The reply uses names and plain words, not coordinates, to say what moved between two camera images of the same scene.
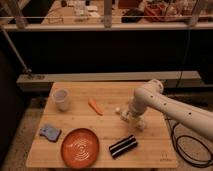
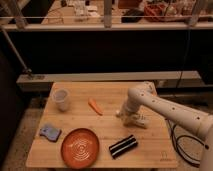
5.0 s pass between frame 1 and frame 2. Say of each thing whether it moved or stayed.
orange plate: stayed
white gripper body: moved
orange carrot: stayed
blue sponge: stayed
